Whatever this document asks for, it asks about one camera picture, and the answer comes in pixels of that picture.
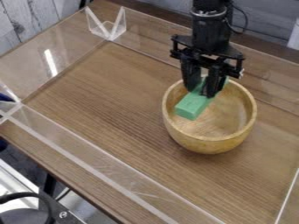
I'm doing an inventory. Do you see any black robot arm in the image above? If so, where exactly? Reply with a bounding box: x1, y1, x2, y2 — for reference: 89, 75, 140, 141
170, 0, 245, 98

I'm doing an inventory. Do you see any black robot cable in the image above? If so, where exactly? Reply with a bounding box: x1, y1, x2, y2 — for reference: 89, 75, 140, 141
225, 3, 248, 34

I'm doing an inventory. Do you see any black cable bottom left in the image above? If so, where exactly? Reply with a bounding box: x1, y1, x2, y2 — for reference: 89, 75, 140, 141
0, 192, 54, 224

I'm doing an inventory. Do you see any blue object at left edge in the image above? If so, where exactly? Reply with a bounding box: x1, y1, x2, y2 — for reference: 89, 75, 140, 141
0, 93, 14, 102

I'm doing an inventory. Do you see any green rectangular block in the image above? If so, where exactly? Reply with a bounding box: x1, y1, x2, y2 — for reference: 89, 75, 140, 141
173, 76, 229, 121

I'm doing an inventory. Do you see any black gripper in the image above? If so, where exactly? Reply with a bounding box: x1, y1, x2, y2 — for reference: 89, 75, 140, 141
170, 10, 244, 98

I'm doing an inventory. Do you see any clear acrylic tray enclosure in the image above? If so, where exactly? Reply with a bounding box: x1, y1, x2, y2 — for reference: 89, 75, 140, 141
0, 0, 299, 224

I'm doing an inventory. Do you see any light wooden bowl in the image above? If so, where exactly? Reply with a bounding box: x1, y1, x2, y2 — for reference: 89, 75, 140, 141
161, 80, 257, 154

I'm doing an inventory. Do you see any black metal bracket with screw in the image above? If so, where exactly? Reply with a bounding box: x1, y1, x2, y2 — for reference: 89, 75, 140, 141
38, 192, 86, 224

